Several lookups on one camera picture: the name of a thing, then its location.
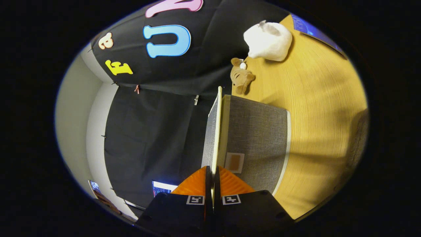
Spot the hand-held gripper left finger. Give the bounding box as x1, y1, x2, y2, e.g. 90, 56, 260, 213
136, 166, 214, 237

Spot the grey fabric storage box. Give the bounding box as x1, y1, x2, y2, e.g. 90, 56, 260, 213
201, 86, 292, 208

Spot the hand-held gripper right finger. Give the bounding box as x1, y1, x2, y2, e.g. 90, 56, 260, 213
213, 166, 295, 237

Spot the black backdrop cloth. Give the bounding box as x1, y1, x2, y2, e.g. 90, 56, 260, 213
90, 0, 290, 218

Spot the brown plush toy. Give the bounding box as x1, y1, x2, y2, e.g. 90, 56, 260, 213
230, 58, 256, 95

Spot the white plush toy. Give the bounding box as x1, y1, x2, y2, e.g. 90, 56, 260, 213
243, 20, 293, 62

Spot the dark blue book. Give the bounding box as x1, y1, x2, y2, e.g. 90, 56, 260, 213
291, 14, 347, 60

